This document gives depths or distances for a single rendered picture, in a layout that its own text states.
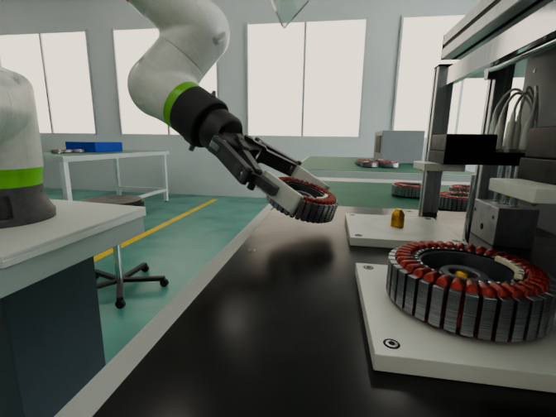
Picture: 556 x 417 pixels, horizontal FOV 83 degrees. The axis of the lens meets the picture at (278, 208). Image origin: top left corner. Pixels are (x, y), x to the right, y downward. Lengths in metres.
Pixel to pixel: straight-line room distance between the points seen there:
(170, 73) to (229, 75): 4.70
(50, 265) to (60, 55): 6.35
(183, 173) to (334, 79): 2.85
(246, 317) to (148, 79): 0.46
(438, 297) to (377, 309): 0.05
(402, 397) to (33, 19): 7.23
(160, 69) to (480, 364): 0.58
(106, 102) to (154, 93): 5.65
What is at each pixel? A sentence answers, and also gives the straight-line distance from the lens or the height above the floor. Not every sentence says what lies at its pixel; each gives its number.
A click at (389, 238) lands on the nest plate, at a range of 0.45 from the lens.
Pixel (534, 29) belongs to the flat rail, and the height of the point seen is 1.02.
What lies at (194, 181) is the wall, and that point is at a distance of 5.49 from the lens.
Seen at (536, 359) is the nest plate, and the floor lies 0.78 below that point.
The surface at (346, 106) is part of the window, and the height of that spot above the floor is 1.44.
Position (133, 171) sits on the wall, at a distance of 6.02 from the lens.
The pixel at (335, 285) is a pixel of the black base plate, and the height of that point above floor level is 0.77.
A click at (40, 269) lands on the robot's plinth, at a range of 0.56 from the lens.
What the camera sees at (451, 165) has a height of 0.88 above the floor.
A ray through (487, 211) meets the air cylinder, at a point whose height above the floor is 0.81.
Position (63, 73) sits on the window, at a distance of 6.79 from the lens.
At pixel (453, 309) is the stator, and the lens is 0.24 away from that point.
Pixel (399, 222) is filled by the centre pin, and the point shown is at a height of 0.79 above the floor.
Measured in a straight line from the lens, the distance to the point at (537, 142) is 0.31.
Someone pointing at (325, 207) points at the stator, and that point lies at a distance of 0.46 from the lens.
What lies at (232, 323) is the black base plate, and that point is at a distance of 0.26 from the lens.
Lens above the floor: 0.91
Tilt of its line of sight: 12 degrees down
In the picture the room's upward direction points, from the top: 1 degrees clockwise
